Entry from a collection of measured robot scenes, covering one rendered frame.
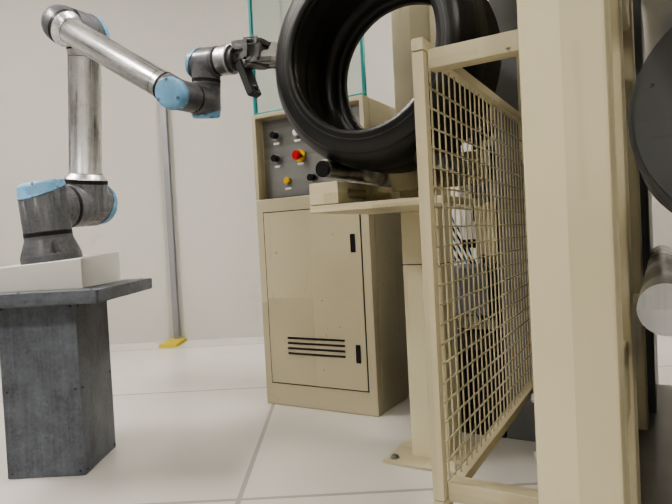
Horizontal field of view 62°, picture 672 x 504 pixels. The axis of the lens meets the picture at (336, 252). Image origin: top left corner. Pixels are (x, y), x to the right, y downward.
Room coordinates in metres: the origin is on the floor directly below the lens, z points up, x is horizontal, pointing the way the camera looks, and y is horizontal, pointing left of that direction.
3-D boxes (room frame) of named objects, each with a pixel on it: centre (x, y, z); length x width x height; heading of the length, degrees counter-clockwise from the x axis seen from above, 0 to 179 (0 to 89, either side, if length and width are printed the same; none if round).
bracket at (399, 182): (1.73, -0.27, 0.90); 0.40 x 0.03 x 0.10; 60
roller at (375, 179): (1.64, -0.06, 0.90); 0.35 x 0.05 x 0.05; 150
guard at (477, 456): (1.21, -0.36, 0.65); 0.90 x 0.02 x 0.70; 150
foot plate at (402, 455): (1.81, -0.30, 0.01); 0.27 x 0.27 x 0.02; 60
